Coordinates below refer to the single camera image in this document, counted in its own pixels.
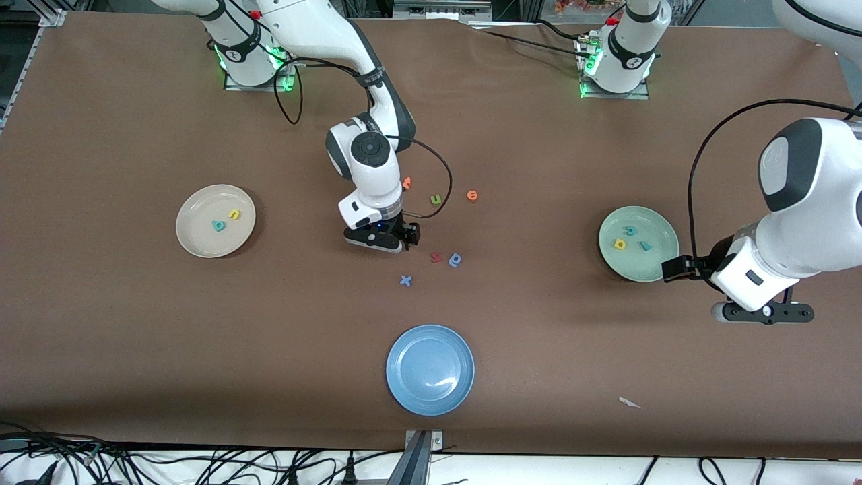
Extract silver background box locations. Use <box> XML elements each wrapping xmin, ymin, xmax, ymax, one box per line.
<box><xmin>393</xmin><ymin>0</ymin><xmax>494</xmax><ymax>21</ymax></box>

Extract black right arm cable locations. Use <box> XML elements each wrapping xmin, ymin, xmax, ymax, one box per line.
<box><xmin>273</xmin><ymin>57</ymin><xmax>452</xmax><ymax>218</ymax></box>

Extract beige brown plate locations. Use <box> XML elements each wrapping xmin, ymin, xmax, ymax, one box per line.
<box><xmin>176</xmin><ymin>184</ymin><xmax>257</xmax><ymax>259</ymax></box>

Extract short black table cable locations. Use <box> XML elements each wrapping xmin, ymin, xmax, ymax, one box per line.
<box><xmin>532</xmin><ymin>19</ymin><xmax>593</xmax><ymax>42</ymax></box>

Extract grey metal camera mount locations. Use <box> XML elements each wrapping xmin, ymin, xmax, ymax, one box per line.
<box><xmin>387</xmin><ymin>430</ymin><xmax>445</xmax><ymax>485</ymax></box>

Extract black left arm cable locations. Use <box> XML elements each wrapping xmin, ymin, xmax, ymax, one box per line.
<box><xmin>687</xmin><ymin>99</ymin><xmax>862</xmax><ymax>270</ymax></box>

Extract tangle of black cables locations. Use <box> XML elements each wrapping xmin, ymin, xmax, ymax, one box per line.
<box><xmin>0</xmin><ymin>421</ymin><xmax>405</xmax><ymax>485</ymax></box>

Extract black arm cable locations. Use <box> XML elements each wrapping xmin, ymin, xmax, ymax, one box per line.
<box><xmin>687</xmin><ymin>99</ymin><xmax>862</xmax><ymax>270</ymax></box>
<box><xmin>273</xmin><ymin>57</ymin><xmax>452</xmax><ymax>218</ymax></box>

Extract orange background clutter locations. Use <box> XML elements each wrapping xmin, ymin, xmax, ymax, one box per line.
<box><xmin>554</xmin><ymin>0</ymin><xmax>610</xmax><ymax>15</ymax></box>

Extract blue plate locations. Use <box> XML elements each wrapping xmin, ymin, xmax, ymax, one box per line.
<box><xmin>386</xmin><ymin>325</ymin><xmax>475</xmax><ymax>416</ymax></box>

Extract green plate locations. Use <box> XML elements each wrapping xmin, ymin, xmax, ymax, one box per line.
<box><xmin>598</xmin><ymin>205</ymin><xmax>680</xmax><ymax>283</ymax></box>

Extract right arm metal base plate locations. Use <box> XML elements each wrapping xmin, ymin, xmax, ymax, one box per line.
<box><xmin>224</xmin><ymin>30</ymin><xmax>297</xmax><ymax>92</ymax></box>

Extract long black table cable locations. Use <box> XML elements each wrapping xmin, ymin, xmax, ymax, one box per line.
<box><xmin>469</xmin><ymin>27</ymin><xmax>587</xmax><ymax>61</ymax></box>

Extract aluminium edge profile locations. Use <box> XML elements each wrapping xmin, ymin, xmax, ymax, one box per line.
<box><xmin>0</xmin><ymin>7</ymin><xmax>68</xmax><ymax>132</ymax></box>

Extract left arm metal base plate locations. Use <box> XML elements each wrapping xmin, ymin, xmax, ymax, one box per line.
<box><xmin>578</xmin><ymin>37</ymin><xmax>651</xmax><ymax>100</ymax></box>

